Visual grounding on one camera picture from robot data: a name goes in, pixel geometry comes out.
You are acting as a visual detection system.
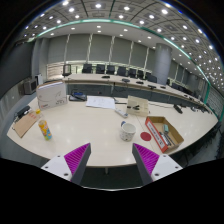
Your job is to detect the open cardboard box red edge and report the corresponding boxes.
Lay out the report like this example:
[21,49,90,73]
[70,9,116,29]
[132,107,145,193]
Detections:
[145,116,184,153]

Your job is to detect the white paper sheets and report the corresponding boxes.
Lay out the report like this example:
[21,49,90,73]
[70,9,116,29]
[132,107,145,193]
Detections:
[86,96,115,109]

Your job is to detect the black desk microphone unit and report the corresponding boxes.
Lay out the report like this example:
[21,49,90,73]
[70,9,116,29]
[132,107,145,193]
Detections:
[173,104,183,114]

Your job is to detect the white remote control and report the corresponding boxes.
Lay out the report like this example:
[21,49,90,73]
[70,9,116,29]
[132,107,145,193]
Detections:
[115,108,128,118]

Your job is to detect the white speckled ceramic mug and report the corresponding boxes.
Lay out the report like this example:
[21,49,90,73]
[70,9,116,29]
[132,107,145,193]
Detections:
[120,121,136,141]

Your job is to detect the black office chair far left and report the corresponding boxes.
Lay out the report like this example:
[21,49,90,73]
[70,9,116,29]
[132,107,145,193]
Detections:
[62,64,72,77]

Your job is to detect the beige box with black items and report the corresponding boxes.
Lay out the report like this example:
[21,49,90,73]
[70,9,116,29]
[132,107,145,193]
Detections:
[126,96,149,117]

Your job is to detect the dark tablet on table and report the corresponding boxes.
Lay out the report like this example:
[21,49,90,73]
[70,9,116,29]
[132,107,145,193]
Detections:
[69,93,87,101]

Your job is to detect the grey crt monitor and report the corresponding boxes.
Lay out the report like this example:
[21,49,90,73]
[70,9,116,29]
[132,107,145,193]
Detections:
[23,79,37,95]

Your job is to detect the teal small box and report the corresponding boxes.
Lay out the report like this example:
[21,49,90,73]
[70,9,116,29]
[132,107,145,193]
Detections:
[163,124,169,133]

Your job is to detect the black device at table edge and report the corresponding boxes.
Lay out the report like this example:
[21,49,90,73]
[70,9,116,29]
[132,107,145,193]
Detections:
[17,105,30,118]

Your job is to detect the black office chair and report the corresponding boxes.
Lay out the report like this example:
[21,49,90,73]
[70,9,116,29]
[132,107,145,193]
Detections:
[128,68,136,78]
[62,64,72,77]
[106,65,115,75]
[82,64,92,73]
[96,64,105,74]
[117,66,126,76]

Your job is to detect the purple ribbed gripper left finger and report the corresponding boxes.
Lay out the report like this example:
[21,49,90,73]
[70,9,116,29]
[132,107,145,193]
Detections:
[42,143,91,185]

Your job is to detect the long curved conference desk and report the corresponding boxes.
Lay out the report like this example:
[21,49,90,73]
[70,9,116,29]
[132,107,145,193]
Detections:
[63,74,212,113]

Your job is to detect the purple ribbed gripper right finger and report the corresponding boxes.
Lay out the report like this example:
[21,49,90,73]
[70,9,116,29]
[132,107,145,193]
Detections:
[132,143,182,185]

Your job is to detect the yellow labelled plastic bottle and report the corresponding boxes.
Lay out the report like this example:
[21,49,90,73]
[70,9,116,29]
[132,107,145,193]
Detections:
[36,109,52,140]

